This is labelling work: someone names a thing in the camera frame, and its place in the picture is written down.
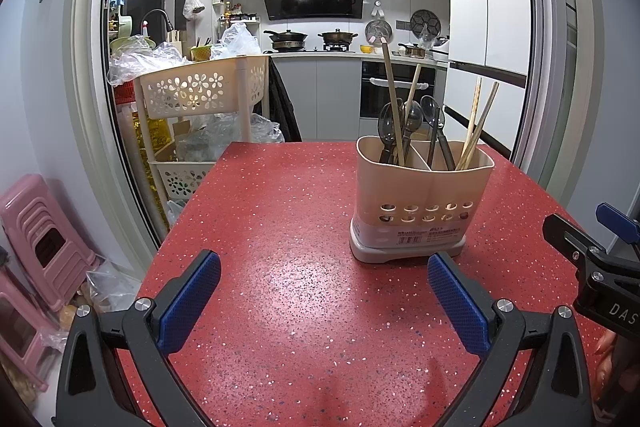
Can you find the black wok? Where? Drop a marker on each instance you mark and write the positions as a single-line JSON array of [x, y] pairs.
[[287, 38]]

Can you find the round metal steamer rack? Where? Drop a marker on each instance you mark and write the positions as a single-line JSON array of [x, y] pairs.
[[377, 32]]

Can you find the yellow cooking oil bottle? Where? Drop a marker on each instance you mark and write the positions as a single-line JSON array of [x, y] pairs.
[[150, 147]]

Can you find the black utensil with oval hole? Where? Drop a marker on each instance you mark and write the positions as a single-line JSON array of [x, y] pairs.
[[446, 152]]

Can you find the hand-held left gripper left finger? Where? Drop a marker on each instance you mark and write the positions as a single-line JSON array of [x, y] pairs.
[[192, 302]]

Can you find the beige plastic utensil holder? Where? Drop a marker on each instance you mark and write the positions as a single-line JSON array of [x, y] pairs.
[[420, 207]]

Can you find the clear plastic bag with food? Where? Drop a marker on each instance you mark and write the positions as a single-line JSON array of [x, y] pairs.
[[110, 292]]

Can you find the dark cooking pot with lid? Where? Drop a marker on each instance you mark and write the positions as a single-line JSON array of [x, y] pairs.
[[338, 37]]

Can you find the person's right hand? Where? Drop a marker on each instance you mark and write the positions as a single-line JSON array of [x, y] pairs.
[[606, 352]]

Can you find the beige tiered basket cart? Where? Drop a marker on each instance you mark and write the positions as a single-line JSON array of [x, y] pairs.
[[200, 89]]

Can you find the black jacket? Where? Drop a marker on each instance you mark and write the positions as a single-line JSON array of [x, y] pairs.
[[282, 107]]

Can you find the pink plastic stool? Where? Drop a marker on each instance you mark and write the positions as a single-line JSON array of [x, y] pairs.
[[20, 332], [45, 232]]

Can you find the yellow bowl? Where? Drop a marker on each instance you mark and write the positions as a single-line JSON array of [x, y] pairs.
[[367, 49]]

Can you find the black kitchen faucet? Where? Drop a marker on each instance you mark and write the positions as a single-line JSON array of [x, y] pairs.
[[155, 14]]

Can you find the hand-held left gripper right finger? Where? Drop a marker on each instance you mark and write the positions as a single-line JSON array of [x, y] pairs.
[[460, 302]]

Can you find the crumpled clear plastic bags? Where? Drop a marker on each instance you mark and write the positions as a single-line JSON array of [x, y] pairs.
[[145, 62]]

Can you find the built-in black oven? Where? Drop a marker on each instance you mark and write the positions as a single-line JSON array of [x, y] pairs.
[[375, 92]]

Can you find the cluttered shelf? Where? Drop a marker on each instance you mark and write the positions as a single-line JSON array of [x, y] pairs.
[[90, 57]]

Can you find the small brass saucepan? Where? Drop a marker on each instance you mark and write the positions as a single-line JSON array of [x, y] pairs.
[[412, 51]]

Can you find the hanging clear plastic bag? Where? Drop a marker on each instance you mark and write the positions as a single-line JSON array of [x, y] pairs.
[[192, 4]]

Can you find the round dark divided pan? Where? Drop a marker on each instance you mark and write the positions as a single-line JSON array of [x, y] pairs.
[[424, 23]]

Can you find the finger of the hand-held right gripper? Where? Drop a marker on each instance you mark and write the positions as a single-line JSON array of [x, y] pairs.
[[570, 237], [617, 222]]

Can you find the plain wooden chopstick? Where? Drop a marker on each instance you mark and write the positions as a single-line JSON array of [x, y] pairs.
[[487, 104], [411, 89], [392, 97]]

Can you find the white refrigerator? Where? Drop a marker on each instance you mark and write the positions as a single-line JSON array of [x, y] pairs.
[[492, 7]]

